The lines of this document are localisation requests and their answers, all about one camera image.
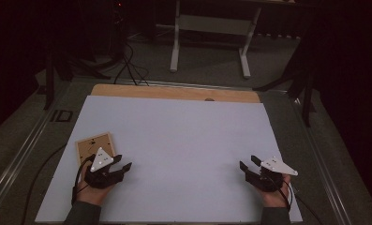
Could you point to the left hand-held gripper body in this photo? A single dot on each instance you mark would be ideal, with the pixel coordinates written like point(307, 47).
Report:
point(101, 179)

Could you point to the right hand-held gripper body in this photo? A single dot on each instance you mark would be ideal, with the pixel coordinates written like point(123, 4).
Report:
point(268, 181)

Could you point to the wooden picture frame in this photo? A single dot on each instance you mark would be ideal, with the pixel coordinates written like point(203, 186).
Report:
point(90, 146)

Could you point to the person's left hand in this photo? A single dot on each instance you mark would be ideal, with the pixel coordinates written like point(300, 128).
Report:
point(91, 194)

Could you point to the person's right hand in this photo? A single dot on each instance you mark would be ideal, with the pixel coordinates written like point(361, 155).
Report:
point(273, 198)

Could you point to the black floor socket plate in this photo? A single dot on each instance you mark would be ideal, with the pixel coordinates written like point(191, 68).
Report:
point(62, 115)

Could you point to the black metal stand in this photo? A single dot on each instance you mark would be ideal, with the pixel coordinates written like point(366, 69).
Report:
point(49, 87)
point(307, 100)

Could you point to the metal floor rail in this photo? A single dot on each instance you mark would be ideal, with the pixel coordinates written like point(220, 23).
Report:
point(21, 156)
point(205, 85)
point(324, 168)

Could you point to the white metal desk frame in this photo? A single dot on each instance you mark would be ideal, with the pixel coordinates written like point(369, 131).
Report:
point(175, 56)

